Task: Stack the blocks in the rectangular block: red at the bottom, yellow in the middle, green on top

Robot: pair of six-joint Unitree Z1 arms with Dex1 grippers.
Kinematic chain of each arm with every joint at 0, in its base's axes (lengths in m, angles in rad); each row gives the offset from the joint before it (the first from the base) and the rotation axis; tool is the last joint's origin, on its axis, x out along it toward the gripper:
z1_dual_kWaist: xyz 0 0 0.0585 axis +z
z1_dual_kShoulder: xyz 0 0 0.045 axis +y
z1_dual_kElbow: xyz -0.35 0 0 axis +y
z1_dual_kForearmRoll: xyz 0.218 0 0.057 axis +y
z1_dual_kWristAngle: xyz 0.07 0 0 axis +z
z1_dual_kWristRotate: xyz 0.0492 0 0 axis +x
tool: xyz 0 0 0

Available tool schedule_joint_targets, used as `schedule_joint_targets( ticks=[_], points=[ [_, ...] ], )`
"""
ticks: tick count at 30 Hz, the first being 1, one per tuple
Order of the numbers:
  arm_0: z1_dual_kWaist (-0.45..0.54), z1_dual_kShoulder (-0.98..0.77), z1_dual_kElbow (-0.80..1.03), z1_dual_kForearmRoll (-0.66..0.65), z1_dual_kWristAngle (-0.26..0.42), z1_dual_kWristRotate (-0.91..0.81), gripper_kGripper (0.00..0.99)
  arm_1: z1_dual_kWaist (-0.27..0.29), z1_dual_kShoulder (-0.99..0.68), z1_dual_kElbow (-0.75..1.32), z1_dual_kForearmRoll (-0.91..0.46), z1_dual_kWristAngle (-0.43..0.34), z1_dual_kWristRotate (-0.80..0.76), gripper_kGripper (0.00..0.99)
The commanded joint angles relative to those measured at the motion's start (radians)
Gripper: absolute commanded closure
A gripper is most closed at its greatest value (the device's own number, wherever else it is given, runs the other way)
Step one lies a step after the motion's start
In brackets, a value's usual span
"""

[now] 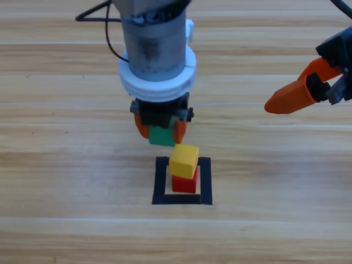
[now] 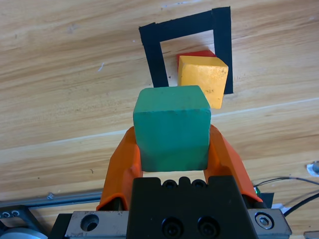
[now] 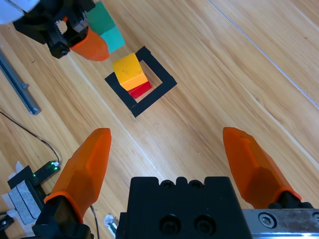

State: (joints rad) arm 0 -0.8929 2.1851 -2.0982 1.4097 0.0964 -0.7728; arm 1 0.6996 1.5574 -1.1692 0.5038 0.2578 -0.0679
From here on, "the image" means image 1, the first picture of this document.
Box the yellow wooden block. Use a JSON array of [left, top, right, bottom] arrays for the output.
[[168, 143, 200, 179]]

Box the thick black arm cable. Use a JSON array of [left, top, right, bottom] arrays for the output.
[[329, 0, 352, 18], [75, 0, 123, 23]]

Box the black tape square outline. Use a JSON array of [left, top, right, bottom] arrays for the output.
[[151, 156, 213, 206]]

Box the red wooden block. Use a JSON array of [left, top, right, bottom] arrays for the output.
[[171, 166, 199, 194]]

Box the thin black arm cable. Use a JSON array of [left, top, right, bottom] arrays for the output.
[[104, 2, 130, 63]]

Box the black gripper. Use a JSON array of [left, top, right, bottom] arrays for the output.
[[263, 26, 352, 115], [129, 92, 195, 145]]

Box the green wooden block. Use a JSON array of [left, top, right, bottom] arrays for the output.
[[148, 125, 177, 147]]

